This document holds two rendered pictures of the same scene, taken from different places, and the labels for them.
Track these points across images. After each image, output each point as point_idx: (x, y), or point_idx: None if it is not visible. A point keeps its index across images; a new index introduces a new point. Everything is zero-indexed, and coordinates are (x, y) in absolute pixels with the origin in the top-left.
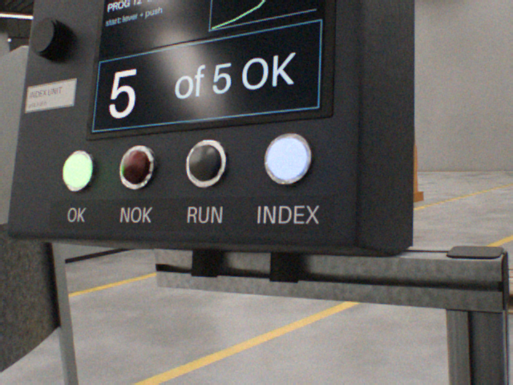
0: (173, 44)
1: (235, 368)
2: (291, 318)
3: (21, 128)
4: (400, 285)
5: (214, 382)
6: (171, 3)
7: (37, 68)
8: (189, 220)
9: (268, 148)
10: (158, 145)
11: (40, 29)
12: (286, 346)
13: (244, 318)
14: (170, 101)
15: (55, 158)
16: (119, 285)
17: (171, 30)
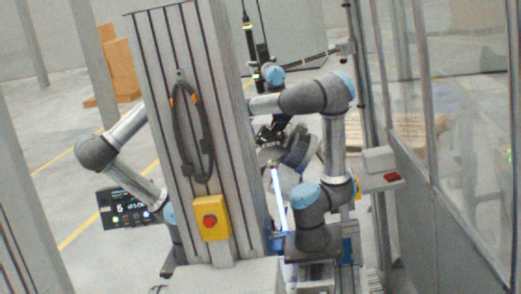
0: (126, 201)
1: (79, 245)
2: (95, 208)
3: (100, 214)
4: (160, 221)
5: (73, 255)
6: (124, 195)
7: (100, 205)
8: (135, 222)
9: (143, 213)
10: (127, 214)
11: (101, 200)
12: (100, 225)
13: (67, 217)
14: (127, 208)
15: (110, 218)
16: None
17: (125, 199)
